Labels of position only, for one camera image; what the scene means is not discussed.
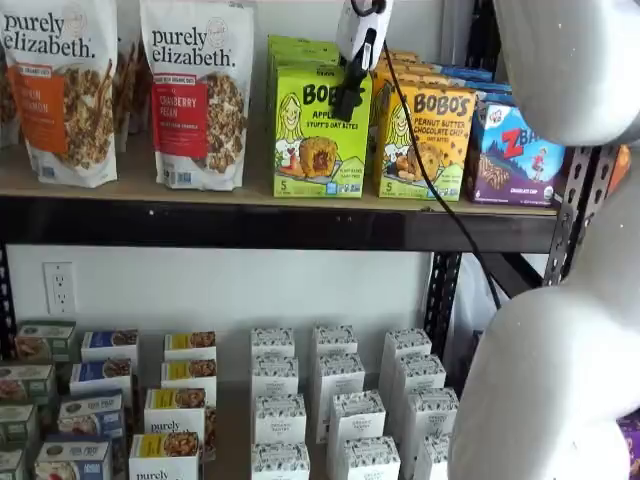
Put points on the blue Zbar snack box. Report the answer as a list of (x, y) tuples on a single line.
[(510, 165), (495, 99), (465, 73), (480, 87)]

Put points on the blue oatmeal carton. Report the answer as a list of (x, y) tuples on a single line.
[(72, 460), (90, 415), (110, 342), (100, 375)]

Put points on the white plastic bag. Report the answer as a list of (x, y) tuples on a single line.
[(470, 300)]

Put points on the yellow granola carton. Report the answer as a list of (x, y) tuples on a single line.
[(190, 342), (187, 372), (165, 450), (175, 405)]

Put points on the purple snack package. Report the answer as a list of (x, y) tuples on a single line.
[(631, 440)]

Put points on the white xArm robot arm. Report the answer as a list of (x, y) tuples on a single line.
[(550, 375)]

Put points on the orange snack box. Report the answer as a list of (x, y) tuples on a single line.
[(620, 170)]

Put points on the white floral print carton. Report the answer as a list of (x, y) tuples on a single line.
[(357, 417), (272, 342), (372, 462), (407, 342), (342, 375), (275, 375), (335, 340), (420, 372), (430, 415), (431, 460), (280, 462), (280, 417)]

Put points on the black metal shelving rack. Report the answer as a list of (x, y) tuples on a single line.
[(250, 225)]

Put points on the wooden shelf board with cartons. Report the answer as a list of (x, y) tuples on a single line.
[(232, 425)]

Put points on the yellow Bobo's peanut butter box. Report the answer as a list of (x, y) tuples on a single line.
[(410, 66), (415, 79), (440, 150), (405, 56)]

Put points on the white granola pouch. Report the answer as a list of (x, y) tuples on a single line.
[(6, 110), (127, 90)]

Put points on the green Bobo's apple pie box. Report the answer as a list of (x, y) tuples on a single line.
[(300, 50), (310, 150), (295, 40), (305, 61)]

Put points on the white wall power outlet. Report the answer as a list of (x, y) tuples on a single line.
[(59, 289)]

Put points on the orange label granola pouch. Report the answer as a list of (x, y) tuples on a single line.
[(60, 100)]

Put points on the green oatmeal carton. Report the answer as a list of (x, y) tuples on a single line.
[(17, 425), (10, 467), (45, 340), (25, 385)]

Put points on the wooden shelf board with snacks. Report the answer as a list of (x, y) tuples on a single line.
[(135, 180)]

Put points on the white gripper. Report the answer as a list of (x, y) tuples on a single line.
[(357, 30)]

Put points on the red label granola pouch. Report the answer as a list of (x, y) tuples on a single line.
[(200, 100)]

